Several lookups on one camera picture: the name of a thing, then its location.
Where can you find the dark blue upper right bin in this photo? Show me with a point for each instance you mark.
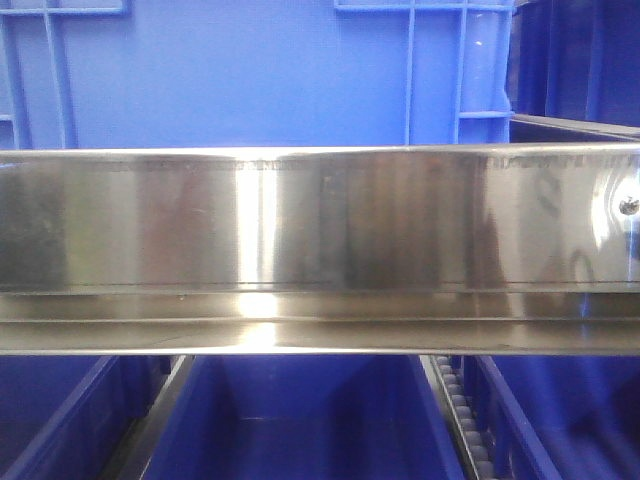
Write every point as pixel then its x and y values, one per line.
pixel 576 63

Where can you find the stainless steel shelf front rail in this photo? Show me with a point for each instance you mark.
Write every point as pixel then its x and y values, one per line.
pixel 463 249

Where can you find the blue lower right bin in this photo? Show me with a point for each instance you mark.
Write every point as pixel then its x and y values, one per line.
pixel 556 417

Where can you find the steel divider rail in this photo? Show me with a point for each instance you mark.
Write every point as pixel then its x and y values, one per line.
pixel 132 457

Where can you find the roller track with white rollers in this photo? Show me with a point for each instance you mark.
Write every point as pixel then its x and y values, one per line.
pixel 447 387

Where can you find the blue lower left bin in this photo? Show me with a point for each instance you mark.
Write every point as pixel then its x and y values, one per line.
pixel 62 417

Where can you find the blue lower middle bin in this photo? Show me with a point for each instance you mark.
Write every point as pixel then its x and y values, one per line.
pixel 305 417

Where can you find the large blue upper crate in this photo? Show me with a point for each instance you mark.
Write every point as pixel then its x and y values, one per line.
pixel 113 74

